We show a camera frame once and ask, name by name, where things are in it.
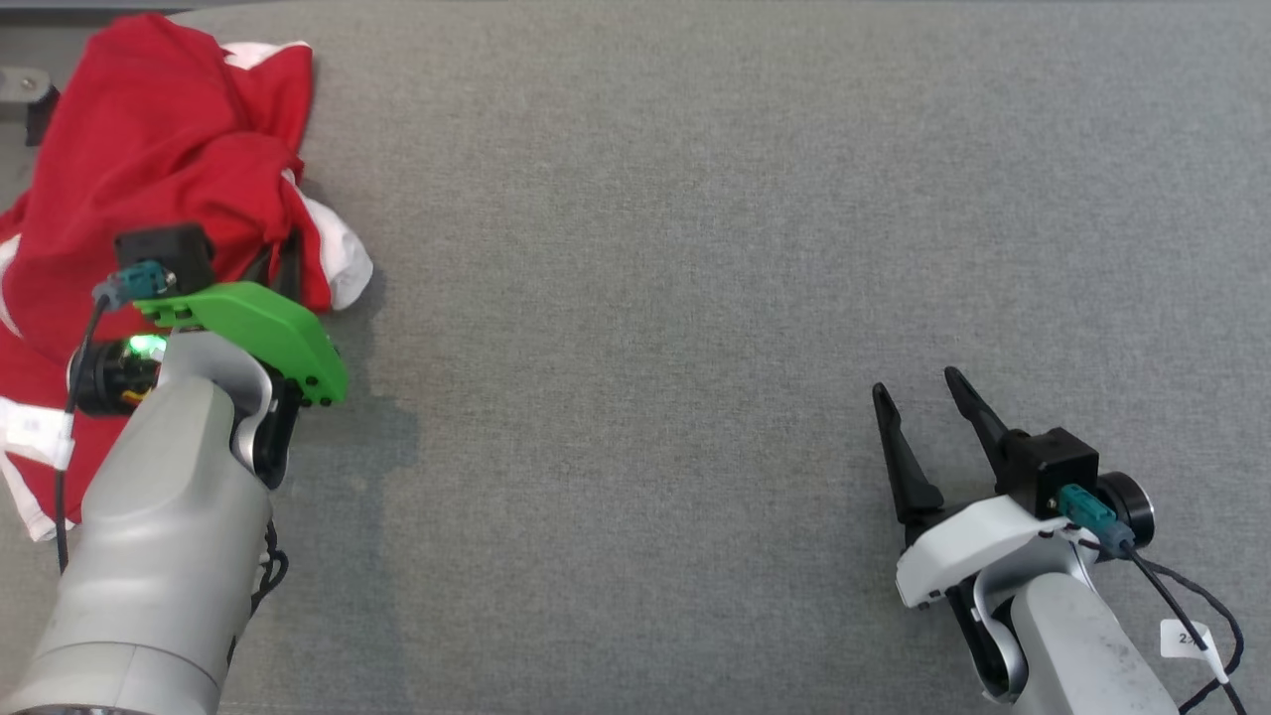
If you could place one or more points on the teal right camera connector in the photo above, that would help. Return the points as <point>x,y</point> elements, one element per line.
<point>1090,511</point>

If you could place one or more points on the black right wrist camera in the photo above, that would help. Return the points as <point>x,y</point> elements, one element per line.
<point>1053,467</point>

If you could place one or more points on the teal left camera connector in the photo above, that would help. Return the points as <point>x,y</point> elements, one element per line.
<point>139,283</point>

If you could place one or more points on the teal camera connector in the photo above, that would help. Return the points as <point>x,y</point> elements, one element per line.
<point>139,283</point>
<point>1090,511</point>

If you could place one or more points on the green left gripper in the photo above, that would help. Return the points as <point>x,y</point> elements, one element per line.
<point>268,333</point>

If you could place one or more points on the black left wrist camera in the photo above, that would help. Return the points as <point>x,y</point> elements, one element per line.
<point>174,253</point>

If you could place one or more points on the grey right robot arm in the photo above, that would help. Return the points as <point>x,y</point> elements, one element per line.
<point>1072,645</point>

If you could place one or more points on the grey metal bracket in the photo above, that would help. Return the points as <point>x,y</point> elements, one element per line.
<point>25,84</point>

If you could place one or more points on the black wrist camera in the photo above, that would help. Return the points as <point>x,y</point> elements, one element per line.
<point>1053,467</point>
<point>174,253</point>

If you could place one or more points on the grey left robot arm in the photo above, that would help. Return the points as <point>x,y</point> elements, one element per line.
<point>169,556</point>

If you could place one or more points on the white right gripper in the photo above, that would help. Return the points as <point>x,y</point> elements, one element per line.
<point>978,541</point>

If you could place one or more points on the red basketball jersey white sleeves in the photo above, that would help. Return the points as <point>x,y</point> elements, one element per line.
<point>149,119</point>

